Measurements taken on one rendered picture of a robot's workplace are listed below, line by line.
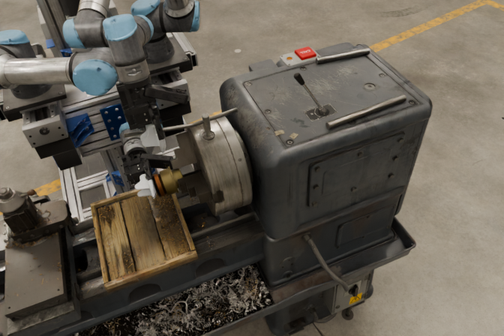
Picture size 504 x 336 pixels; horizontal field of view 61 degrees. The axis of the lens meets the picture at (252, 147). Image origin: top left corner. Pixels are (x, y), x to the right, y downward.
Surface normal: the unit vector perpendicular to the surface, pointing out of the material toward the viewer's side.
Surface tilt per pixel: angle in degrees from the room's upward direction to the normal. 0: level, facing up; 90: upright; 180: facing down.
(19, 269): 0
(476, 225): 0
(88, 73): 89
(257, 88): 0
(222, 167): 47
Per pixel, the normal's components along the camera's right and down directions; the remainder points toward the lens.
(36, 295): -0.05, -0.72
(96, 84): -0.07, 0.69
